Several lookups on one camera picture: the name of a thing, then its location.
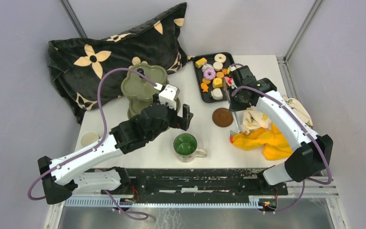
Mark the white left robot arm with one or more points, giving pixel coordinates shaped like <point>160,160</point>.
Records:
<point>62,177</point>

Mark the black floral pillow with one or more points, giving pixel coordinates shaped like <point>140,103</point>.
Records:
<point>87,71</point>

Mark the red flower donut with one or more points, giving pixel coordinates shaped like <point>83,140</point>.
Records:
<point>230,82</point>

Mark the white round pastry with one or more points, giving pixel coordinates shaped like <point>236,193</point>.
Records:
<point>218,66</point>

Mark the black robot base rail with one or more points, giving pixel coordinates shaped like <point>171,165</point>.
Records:
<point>196,186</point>

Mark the white glazed donut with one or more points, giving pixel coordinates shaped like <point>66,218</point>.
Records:
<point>220,58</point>

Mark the yellow cloth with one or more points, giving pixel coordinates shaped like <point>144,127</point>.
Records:
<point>273,143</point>

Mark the white cream roll cake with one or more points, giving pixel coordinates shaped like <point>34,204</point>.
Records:
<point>217,94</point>

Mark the brown wooden coaster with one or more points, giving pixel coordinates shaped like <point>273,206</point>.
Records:
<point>222,117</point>

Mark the black dessert tray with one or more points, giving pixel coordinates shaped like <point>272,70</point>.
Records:
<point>229,64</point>

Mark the white patterned cloth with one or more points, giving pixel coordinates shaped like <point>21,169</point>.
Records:
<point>254,118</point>

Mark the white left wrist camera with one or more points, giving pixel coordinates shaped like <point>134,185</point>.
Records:
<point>168,96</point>

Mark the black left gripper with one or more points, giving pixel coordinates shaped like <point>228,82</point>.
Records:
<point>183,122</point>

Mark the yellow swirl roll cake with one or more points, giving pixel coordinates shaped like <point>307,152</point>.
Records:
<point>217,82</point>

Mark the round orange biscuit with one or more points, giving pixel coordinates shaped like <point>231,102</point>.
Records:
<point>206,81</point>

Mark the green enamel mug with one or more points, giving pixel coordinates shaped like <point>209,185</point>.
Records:
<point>186,148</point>

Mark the orange fish biscuit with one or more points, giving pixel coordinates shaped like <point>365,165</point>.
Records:
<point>204,87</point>

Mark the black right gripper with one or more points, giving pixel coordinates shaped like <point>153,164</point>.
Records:
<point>234,107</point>

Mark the green three-tier serving stand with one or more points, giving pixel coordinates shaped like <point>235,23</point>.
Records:
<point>139,91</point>

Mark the metal serving tongs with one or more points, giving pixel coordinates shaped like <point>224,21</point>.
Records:
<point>237,127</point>

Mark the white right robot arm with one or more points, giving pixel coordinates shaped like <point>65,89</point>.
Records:
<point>311,152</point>

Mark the yellow layered cake slice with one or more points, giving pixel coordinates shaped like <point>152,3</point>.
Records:
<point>200,62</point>

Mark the chocolate striped white donut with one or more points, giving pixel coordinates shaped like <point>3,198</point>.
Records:
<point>206,66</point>

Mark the purple sprinkled donut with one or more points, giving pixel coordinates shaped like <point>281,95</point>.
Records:
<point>209,74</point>

